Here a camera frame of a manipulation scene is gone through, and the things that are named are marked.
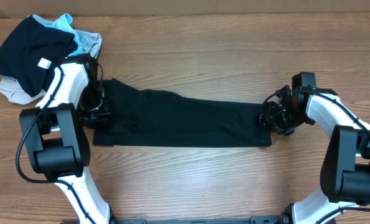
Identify black polo shirt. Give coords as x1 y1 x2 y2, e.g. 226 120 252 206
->
93 78 272 147

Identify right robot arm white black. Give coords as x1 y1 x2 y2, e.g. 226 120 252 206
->
257 86 370 223

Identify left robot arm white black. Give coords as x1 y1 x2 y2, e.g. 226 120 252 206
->
16 54 114 223

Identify light denim jeans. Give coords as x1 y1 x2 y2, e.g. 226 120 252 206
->
76 30 103 58

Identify beige folded garment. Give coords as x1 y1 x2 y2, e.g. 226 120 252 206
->
0 78 46 105

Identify folded black garment on pile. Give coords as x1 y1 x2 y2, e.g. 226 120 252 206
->
0 16 78 96

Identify light blue garment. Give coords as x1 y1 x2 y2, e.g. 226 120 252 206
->
32 12 83 57

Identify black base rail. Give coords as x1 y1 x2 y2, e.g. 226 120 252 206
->
110 213 292 224

